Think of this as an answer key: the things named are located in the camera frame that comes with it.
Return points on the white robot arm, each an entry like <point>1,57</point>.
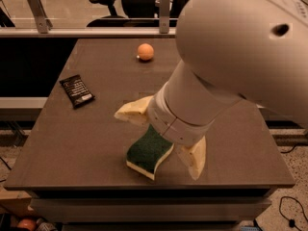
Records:
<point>230,50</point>

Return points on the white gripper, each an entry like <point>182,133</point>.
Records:
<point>169,125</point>

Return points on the left metal railing post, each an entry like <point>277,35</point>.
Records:
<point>43,23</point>

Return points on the metal railing post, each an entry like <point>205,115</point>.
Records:
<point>164,16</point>
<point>43,23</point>

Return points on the black office chair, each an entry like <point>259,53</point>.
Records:
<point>137,13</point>

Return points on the orange fruit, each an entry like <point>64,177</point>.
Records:
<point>145,52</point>

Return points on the black snack packet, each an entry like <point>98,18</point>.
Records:
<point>76,91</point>

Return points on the middle metal railing post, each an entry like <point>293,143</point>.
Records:
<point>164,16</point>

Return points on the green and yellow sponge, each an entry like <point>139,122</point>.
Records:
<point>148,152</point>

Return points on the orange ball under table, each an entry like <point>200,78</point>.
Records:
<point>27,223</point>

